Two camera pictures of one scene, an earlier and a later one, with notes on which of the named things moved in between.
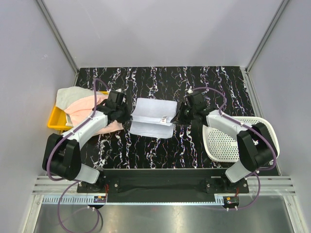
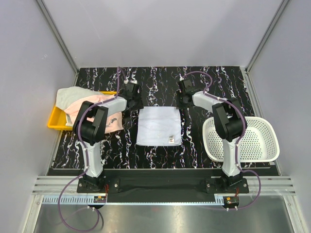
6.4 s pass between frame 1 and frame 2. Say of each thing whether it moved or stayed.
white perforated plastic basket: stayed
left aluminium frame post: stayed
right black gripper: moved
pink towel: stayed
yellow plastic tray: stayed
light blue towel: moved
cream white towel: stayed
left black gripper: moved
